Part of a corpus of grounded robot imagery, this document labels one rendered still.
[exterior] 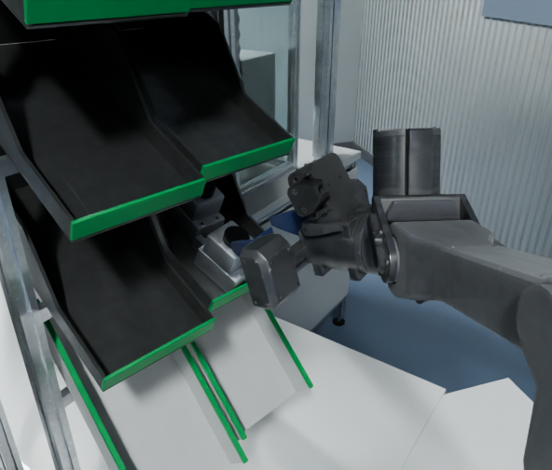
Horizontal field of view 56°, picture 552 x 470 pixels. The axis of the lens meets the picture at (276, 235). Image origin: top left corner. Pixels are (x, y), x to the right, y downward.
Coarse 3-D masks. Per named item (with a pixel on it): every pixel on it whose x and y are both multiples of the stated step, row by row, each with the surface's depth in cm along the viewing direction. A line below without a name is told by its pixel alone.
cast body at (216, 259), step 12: (228, 228) 60; (240, 228) 60; (204, 240) 64; (216, 240) 59; (228, 240) 59; (240, 240) 59; (204, 252) 61; (216, 252) 60; (228, 252) 59; (204, 264) 62; (216, 264) 61; (228, 264) 59; (240, 264) 61; (216, 276) 62; (228, 276) 60; (240, 276) 61; (228, 288) 61
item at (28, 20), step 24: (24, 0) 33; (48, 0) 34; (72, 0) 35; (96, 0) 36; (120, 0) 37; (144, 0) 38; (168, 0) 40; (24, 24) 34; (48, 24) 35; (72, 24) 36
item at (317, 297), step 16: (304, 144) 220; (304, 160) 201; (352, 160) 208; (352, 176) 212; (256, 192) 174; (272, 192) 174; (256, 208) 163; (272, 208) 167; (288, 208) 178; (288, 240) 182; (304, 272) 199; (336, 272) 225; (304, 288) 203; (320, 288) 216; (336, 288) 230; (288, 304) 196; (304, 304) 207; (320, 304) 220; (336, 304) 234; (288, 320) 199; (304, 320) 211; (320, 320) 224; (336, 320) 251
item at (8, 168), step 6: (0, 156) 46; (6, 156) 46; (6, 162) 46; (12, 162) 46; (6, 168) 46; (12, 168) 46; (6, 174) 46; (42, 306) 54; (42, 312) 53; (48, 312) 54; (42, 318) 53; (48, 318) 54
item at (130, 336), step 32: (32, 192) 62; (32, 224) 59; (128, 224) 62; (32, 256) 51; (64, 256) 58; (96, 256) 59; (128, 256) 60; (160, 256) 59; (64, 288) 55; (96, 288) 56; (128, 288) 57; (160, 288) 59; (64, 320) 50; (96, 320) 54; (128, 320) 55; (160, 320) 56; (192, 320) 57; (96, 352) 51; (128, 352) 52; (160, 352) 52
